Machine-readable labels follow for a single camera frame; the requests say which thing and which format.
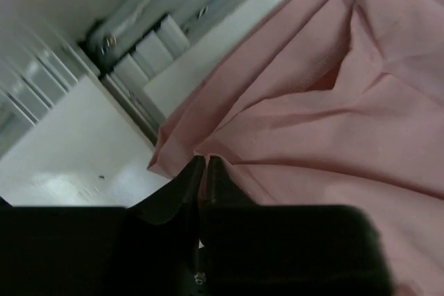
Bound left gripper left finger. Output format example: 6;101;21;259
1;157;205;295

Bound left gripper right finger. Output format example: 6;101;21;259
199;157;395;295

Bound pink trousers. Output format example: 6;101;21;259
148;0;443;295

